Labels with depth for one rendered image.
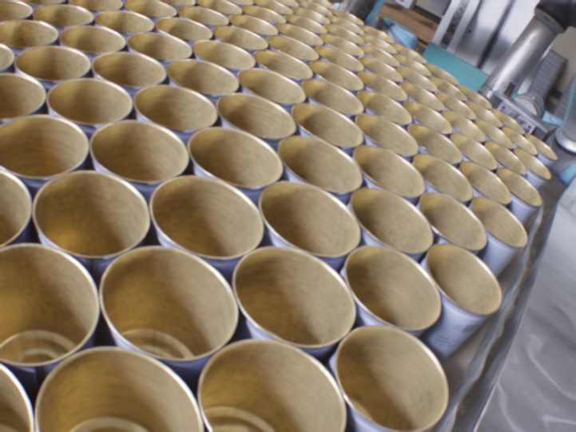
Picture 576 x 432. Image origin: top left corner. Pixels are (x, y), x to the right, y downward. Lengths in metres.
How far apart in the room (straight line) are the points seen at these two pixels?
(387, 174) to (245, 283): 0.20
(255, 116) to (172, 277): 0.21
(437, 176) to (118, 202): 0.32
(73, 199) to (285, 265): 0.14
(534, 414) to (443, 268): 0.17
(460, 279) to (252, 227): 0.17
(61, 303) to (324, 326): 0.16
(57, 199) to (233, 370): 0.14
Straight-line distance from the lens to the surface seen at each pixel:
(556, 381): 0.51
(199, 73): 0.46
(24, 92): 0.39
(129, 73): 0.45
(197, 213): 0.32
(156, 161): 0.35
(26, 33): 0.50
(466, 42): 1.55
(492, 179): 0.54
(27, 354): 0.29
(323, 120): 0.46
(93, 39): 0.50
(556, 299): 0.62
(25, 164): 0.36
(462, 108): 0.72
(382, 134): 0.50
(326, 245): 0.35
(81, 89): 0.39
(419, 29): 7.69
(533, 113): 0.96
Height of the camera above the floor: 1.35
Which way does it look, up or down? 35 degrees down
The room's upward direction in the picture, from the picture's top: 24 degrees clockwise
